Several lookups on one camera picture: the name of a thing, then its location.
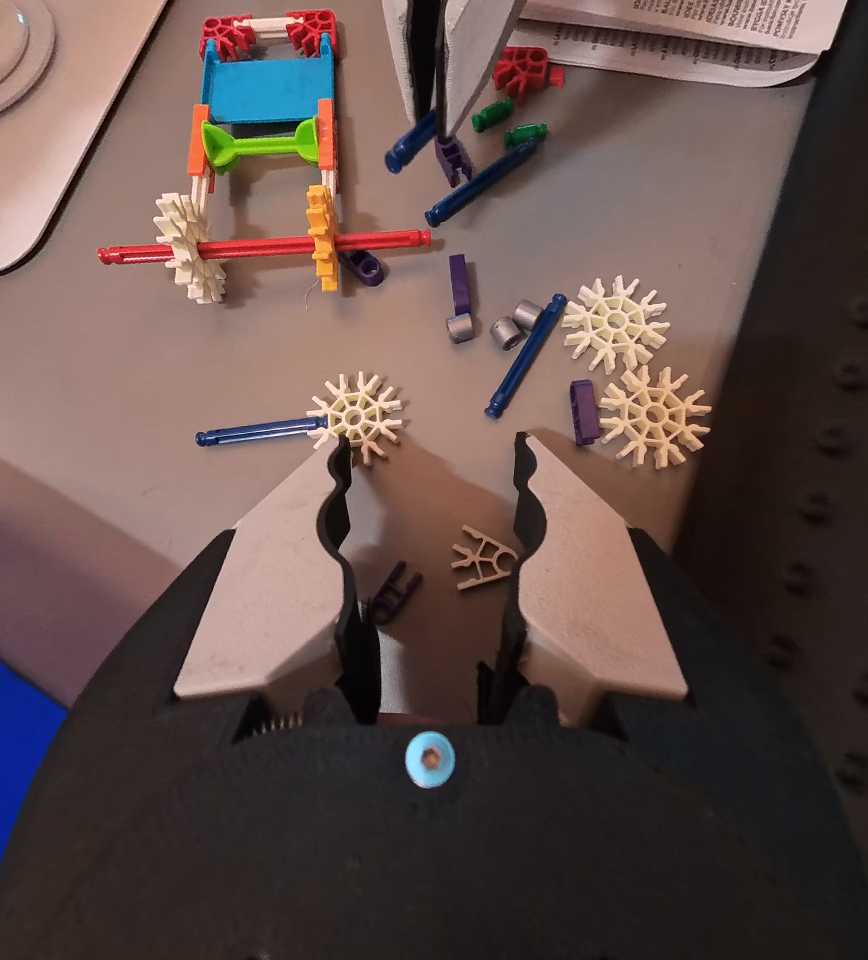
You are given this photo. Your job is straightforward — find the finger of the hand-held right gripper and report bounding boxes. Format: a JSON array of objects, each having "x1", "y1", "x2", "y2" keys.
[
  {"x1": 437, "y1": 0, "x2": 521, "y2": 141},
  {"x1": 383, "y1": 0, "x2": 439, "y2": 126}
]

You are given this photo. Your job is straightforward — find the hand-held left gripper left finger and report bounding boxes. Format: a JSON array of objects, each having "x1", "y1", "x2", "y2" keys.
[{"x1": 173, "y1": 435, "x2": 383, "y2": 725}]

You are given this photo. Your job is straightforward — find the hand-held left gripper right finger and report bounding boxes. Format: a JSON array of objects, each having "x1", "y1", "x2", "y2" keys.
[{"x1": 476, "y1": 432, "x2": 689, "y2": 725}]

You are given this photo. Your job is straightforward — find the grey fan connector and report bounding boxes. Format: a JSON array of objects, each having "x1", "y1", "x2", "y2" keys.
[{"x1": 450, "y1": 525, "x2": 519, "y2": 592}]

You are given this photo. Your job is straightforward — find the colourful toy construction model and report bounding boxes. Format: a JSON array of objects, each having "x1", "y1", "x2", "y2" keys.
[{"x1": 152, "y1": 9, "x2": 345, "y2": 305}]

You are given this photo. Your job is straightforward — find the instruction leaflet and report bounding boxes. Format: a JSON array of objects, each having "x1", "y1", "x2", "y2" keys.
[{"x1": 509, "y1": 0, "x2": 851, "y2": 90}]

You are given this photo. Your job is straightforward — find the white snowflake connector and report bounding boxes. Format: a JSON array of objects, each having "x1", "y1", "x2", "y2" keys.
[
  {"x1": 560, "y1": 276, "x2": 670, "y2": 376},
  {"x1": 597, "y1": 365, "x2": 713, "y2": 471},
  {"x1": 306, "y1": 372, "x2": 405, "y2": 468}
]

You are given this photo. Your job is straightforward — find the long red toy rod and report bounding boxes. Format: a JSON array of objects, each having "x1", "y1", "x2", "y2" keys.
[{"x1": 96, "y1": 228, "x2": 433, "y2": 265}]

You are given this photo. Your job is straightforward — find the red fan connector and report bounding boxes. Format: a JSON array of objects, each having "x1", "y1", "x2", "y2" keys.
[{"x1": 492, "y1": 46, "x2": 566, "y2": 102}]

